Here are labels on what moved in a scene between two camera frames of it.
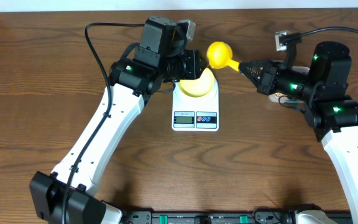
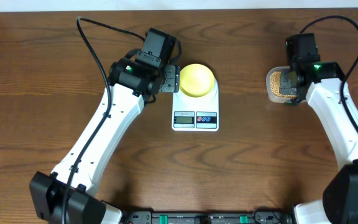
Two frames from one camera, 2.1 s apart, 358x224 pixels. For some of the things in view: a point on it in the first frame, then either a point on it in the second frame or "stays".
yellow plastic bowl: (199, 87) stays
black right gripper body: (279, 65) → (284, 84)
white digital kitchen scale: (195, 114) stays
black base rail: (208, 217) stays
